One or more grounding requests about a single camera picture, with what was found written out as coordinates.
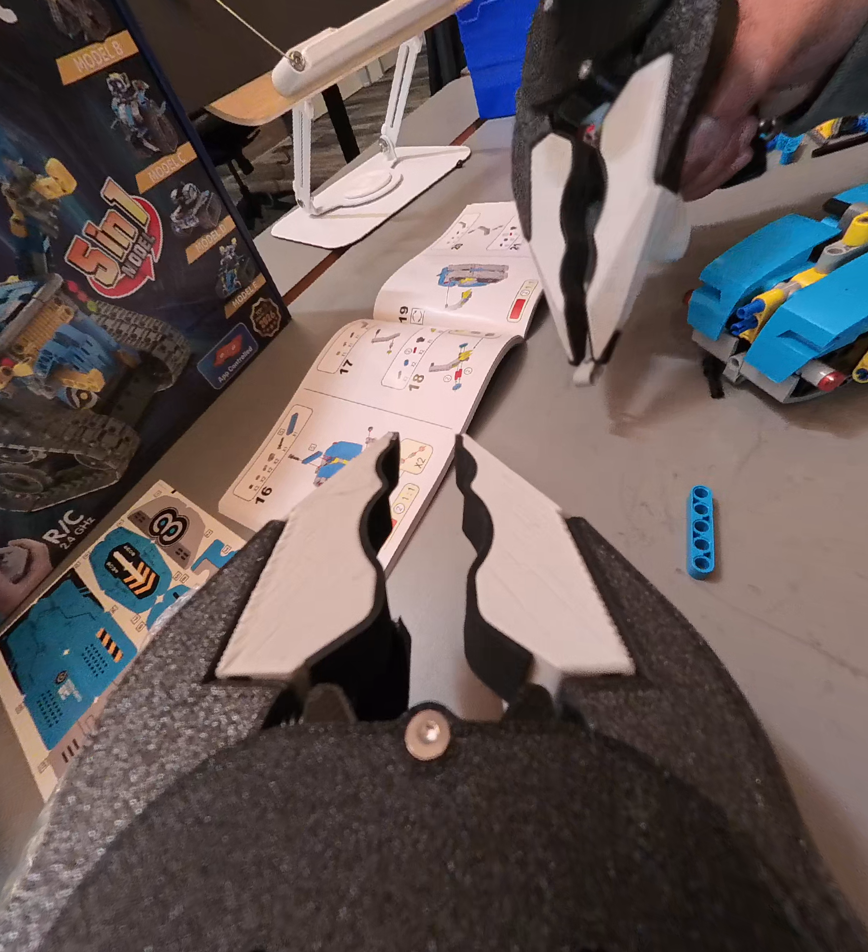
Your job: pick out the tilted wooden board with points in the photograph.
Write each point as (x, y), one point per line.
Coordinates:
(240, 104)

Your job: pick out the pile of small bricks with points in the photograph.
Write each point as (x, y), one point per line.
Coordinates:
(843, 134)

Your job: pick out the instruction booklet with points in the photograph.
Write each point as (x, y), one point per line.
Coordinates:
(374, 387)

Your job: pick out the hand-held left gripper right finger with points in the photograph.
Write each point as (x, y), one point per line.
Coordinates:
(553, 595)

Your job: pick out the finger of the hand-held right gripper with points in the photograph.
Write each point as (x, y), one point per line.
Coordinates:
(631, 193)
(549, 208)

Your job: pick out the black axle pin brick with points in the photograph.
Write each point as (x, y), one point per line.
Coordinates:
(715, 379)

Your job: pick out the black office chair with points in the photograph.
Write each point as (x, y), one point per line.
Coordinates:
(229, 163)

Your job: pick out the blue plastic bin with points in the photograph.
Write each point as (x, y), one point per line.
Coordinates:
(501, 59)

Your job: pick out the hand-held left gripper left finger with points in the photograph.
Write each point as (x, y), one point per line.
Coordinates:
(307, 595)

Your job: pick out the blue five-hole beam brick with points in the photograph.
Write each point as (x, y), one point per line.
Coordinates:
(701, 532)

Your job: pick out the blue toy set box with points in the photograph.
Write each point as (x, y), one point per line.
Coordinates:
(69, 297)

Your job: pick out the blue toy brick car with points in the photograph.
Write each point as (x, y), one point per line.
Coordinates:
(798, 312)

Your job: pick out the blue sticker sheet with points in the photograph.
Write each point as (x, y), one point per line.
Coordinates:
(69, 632)

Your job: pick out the person's right hand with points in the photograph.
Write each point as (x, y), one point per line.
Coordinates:
(768, 52)

